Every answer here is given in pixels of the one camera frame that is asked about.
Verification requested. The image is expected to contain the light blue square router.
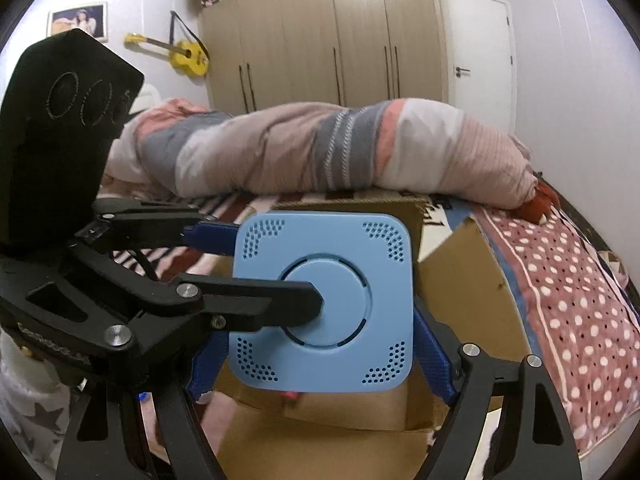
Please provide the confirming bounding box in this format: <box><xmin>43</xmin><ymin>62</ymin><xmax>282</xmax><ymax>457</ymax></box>
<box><xmin>227</xmin><ymin>212</ymin><xmax>416</xmax><ymax>392</ymax></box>

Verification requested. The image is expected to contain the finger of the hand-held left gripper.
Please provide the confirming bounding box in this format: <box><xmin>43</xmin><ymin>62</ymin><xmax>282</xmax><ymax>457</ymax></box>
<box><xmin>65</xmin><ymin>246</ymin><xmax>327</xmax><ymax>357</ymax></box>
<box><xmin>75</xmin><ymin>199</ymin><xmax>239</xmax><ymax>257</ymax></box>

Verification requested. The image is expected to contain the white door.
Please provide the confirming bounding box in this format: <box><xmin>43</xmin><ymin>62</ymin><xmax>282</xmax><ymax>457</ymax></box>
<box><xmin>442</xmin><ymin>0</ymin><xmax>519</xmax><ymax>137</ymax></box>

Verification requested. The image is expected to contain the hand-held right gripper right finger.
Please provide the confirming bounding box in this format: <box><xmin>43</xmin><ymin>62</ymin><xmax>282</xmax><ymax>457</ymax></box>
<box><xmin>413</xmin><ymin>299</ymin><xmax>584</xmax><ymax>480</ymax></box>

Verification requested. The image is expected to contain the rolled pink grey striped duvet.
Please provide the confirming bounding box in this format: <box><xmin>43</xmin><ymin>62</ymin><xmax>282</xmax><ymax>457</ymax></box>
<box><xmin>102</xmin><ymin>97</ymin><xmax>540</xmax><ymax>211</ymax></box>

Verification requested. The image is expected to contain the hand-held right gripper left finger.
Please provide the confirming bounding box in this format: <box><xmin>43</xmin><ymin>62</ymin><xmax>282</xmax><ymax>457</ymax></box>
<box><xmin>56</xmin><ymin>331</ymin><xmax>231</xmax><ymax>480</ymax></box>

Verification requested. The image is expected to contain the red polka dot bedsheet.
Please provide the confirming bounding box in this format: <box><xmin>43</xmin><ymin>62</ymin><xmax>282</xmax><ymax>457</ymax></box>
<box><xmin>470</xmin><ymin>200</ymin><xmax>640</xmax><ymax>461</ymax></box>

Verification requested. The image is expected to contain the brown cardboard box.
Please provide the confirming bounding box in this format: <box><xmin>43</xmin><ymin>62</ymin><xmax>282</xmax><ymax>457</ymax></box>
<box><xmin>200</xmin><ymin>196</ymin><xmax>534</xmax><ymax>480</ymax></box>

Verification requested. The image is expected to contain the beige wooden wardrobe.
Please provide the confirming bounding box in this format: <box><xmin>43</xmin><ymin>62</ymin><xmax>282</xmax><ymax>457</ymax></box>
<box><xmin>195</xmin><ymin>0</ymin><xmax>451</xmax><ymax>115</ymax></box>

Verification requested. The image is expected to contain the orange plush toy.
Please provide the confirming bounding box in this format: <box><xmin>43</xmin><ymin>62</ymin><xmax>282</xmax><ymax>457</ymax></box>
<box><xmin>520</xmin><ymin>180</ymin><xmax>562</xmax><ymax>224</ymax></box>

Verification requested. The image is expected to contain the wall poster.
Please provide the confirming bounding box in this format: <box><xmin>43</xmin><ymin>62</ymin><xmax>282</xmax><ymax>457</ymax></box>
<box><xmin>47</xmin><ymin>1</ymin><xmax>109</xmax><ymax>44</ymax></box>

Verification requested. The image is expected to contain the white pillow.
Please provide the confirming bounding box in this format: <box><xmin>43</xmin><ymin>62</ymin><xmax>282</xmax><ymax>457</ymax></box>
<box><xmin>127</xmin><ymin>84</ymin><xmax>167</xmax><ymax>117</ymax></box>

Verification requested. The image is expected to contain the yellow guitar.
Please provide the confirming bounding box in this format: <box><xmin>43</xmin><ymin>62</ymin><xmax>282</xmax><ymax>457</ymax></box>
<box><xmin>124</xmin><ymin>32</ymin><xmax>210</xmax><ymax>79</ymax></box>

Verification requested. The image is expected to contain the white star print clothing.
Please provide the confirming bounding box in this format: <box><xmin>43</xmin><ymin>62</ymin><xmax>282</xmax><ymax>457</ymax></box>
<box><xmin>0</xmin><ymin>332</ymin><xmax>77</xmax><ymax>463</ymax></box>

